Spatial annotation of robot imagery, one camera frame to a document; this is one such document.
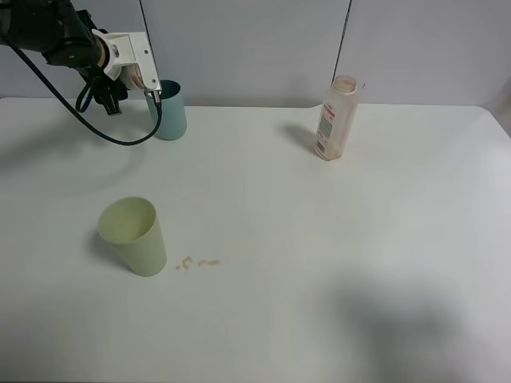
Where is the light green plastic cup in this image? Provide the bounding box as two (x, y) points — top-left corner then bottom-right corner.
(97, 196), (167, 277)

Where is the glass cup with blue sleeve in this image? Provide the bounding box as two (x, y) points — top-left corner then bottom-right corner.
(119, 65), (145, 92)

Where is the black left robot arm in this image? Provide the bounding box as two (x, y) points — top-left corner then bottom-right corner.
(1, 1), (128, 116)

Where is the teal plastic cup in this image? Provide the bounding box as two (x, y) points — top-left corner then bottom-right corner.
(156, 80), (187, 140)

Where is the black left camera cable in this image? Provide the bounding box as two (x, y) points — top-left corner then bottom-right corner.
(0, 35), (163, 147)

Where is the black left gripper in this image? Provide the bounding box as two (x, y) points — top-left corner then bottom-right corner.
(77, 69), (128, 116)

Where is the clear plastic drink bottle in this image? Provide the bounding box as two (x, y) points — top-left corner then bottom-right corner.
(315, 75), (358, 161)

